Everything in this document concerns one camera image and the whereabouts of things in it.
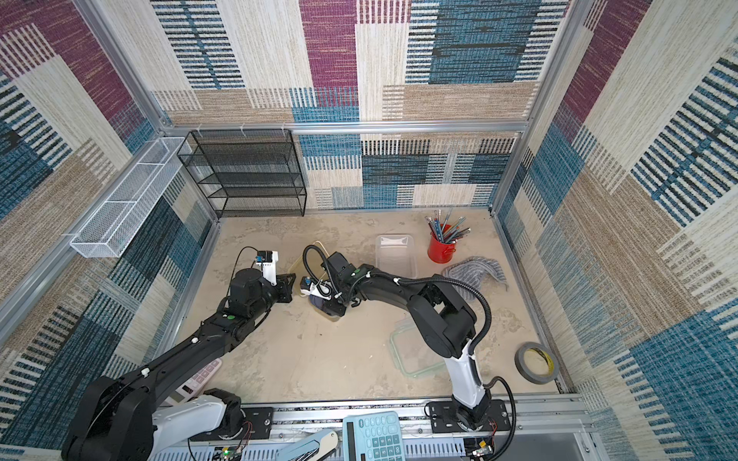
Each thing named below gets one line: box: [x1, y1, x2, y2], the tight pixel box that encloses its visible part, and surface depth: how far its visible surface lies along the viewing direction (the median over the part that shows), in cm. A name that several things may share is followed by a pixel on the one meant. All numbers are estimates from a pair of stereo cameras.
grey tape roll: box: [514, 341, 560, 386], surface depth 82 cm
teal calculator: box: [342, 411, 406, 461], surface depth 71 cm
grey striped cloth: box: [441, 256, 509, 301], surface depth 100 cm
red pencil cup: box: [427, 231, 458, 265], surface depth 103 cm
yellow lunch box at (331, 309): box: [309, 293, 348, 322], surface depth 82 cm
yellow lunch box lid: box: [288, 240, 330, 281], surface depth 80 cm
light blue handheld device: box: [275, 428, 331, 461], surface depth 70 cm
